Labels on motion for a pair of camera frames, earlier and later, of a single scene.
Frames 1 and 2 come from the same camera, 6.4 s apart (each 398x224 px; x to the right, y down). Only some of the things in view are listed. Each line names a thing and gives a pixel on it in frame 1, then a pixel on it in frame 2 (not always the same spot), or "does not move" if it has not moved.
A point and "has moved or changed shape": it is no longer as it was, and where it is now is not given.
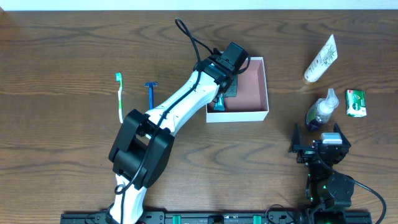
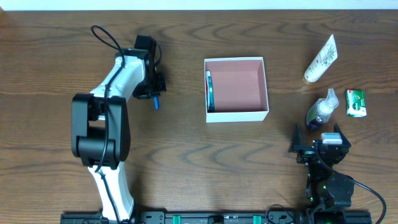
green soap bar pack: [356, 103] does not move
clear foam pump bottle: [321, 111] does not move
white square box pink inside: [251, 102] does not move
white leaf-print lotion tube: [328, 56] does not move
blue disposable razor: [150, 84] has moved or changed shape
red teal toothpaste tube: [219, 103] has moved or changed shape
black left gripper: [230, 88] → [150, 92]
